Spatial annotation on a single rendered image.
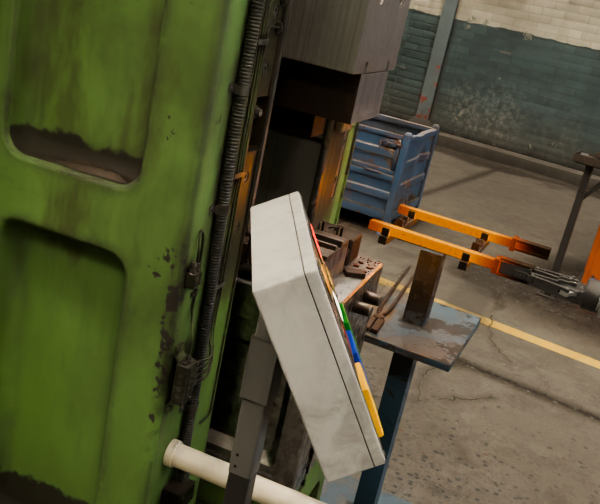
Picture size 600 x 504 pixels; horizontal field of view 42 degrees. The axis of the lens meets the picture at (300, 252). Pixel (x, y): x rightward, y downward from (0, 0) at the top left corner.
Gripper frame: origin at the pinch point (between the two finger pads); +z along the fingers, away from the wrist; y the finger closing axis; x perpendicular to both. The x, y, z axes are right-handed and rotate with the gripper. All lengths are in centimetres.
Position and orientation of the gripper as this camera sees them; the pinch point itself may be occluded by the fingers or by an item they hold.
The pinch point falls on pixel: (514, 269)
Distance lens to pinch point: 194.3
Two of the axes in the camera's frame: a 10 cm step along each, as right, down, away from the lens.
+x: 2.0, -9.3, -3.2
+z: -8.8, -3.1, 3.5
